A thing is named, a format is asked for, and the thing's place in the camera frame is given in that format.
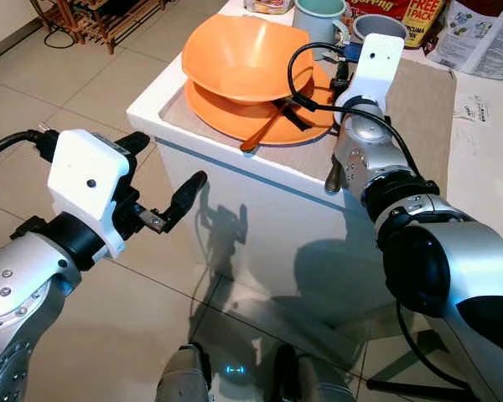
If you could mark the grey right robot leg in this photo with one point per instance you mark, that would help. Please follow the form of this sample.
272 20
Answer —
314 381

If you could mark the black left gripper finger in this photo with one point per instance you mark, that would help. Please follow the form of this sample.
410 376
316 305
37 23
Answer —
134 142
184 197

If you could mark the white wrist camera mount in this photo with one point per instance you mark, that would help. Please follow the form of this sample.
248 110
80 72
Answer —
84 180
373 71

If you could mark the grey mug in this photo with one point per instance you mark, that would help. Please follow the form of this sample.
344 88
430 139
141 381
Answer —
381 29

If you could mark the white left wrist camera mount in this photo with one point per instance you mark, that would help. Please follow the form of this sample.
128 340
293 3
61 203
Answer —
84 180

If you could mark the teal mug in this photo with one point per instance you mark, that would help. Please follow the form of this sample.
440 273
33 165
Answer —
318 21

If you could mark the grey robot leg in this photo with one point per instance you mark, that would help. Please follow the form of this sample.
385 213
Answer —
184 377
314 381

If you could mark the orange plastic bowl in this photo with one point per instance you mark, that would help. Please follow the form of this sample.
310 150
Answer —
239 54

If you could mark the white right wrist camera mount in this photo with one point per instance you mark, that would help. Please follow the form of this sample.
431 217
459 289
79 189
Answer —
373 71

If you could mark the white printed food bag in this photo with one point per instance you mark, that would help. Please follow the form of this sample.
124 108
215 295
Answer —
478 38

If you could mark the wooden rack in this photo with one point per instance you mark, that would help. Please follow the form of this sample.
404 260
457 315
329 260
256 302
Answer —
101 21

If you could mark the orange plastic plate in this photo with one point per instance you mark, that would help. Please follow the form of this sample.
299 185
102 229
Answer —
226 117

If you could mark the orange plastic spoon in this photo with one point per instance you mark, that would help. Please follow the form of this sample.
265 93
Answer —
260 132

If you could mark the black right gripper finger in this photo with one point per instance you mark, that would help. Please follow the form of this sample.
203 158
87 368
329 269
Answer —
298 115

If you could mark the small snack packet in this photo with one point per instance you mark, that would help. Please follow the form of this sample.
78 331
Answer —
268 6

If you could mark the grey left robot leg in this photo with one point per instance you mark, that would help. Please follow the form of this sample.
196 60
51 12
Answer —
184 377

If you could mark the red yellow noodle pack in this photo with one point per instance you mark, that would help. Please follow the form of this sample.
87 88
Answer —
411 17

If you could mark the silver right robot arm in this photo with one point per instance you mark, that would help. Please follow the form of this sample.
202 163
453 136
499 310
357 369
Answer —
436 251

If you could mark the small white paper sachet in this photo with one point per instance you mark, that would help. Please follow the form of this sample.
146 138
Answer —
474 109

